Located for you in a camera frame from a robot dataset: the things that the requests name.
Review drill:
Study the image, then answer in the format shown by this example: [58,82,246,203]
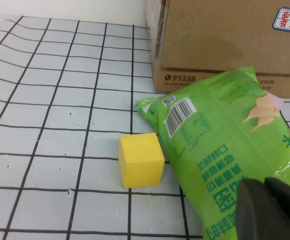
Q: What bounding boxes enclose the cardboard box marked F2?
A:
[144,0,290,100]

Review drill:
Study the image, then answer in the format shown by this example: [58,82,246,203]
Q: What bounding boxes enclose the light pink foam cube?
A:
[266,91,285,111]

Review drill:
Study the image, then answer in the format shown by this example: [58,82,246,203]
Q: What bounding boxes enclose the white black-grid tablecloth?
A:
[0,14,290,240]

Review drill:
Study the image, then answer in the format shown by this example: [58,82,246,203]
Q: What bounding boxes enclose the green potato chip bag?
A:
[134,65,290,240]

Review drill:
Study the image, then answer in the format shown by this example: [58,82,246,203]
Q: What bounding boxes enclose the yellow foam cube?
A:
[118,132,165,189]

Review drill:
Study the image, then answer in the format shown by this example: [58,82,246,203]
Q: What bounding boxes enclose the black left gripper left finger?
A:
[235,177,290,240]

